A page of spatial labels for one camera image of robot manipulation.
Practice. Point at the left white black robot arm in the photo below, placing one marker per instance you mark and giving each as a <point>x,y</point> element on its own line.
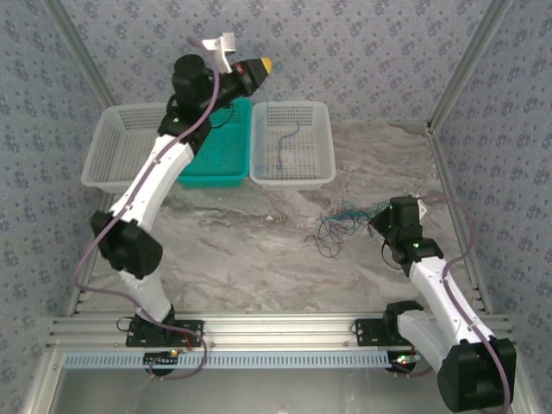
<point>164,177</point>

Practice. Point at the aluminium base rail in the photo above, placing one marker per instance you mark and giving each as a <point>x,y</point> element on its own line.
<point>280,328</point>

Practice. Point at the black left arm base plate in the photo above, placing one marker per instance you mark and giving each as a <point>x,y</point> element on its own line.
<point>190,332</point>

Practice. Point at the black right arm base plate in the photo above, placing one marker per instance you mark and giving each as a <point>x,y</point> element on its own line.
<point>366,334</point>

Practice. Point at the small black circuit board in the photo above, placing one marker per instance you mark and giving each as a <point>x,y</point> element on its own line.
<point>159,359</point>
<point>403,364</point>

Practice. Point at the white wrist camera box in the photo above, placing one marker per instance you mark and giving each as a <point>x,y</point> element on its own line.
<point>220,45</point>
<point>422,207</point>

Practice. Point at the grey metal lower shelf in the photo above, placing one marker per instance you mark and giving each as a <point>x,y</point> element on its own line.
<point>276,392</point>

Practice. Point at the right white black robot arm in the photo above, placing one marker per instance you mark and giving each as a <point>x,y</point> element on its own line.
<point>427,280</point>

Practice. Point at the white perforated plastic basket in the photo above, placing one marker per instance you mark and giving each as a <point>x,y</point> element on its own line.
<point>310,142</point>
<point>112,146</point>

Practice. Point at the teal perforated plastic basket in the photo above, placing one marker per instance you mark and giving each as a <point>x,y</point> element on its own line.
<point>228,151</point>

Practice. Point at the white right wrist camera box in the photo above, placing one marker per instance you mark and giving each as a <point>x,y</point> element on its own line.
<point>422,207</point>

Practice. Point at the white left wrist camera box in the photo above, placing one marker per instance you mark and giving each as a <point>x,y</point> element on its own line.
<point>220,45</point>

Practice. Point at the aluminium corner post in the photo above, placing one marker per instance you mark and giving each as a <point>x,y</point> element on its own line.
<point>79,52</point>
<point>470,56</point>

